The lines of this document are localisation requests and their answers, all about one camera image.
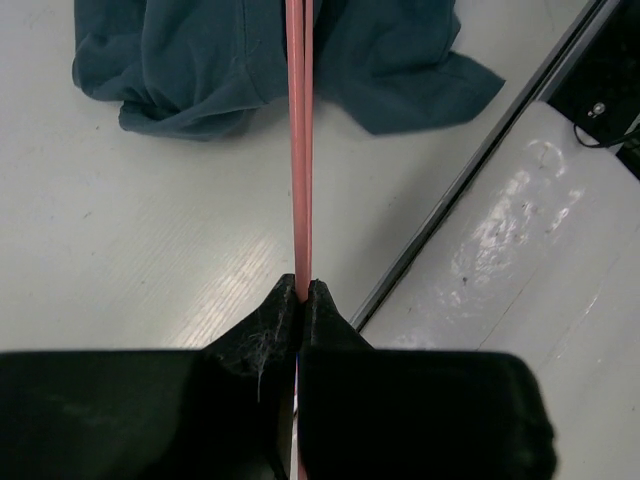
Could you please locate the blue t shirt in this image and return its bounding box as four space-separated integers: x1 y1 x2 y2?
72 0 503 140

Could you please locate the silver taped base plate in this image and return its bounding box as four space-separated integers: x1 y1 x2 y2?
363 1 639 479

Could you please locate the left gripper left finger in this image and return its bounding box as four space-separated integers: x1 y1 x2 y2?
1 274 300 479

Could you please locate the pink wire hanger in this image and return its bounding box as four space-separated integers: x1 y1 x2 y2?
285 0 314 303

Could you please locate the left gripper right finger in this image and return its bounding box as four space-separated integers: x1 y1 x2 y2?
298 281 557 479

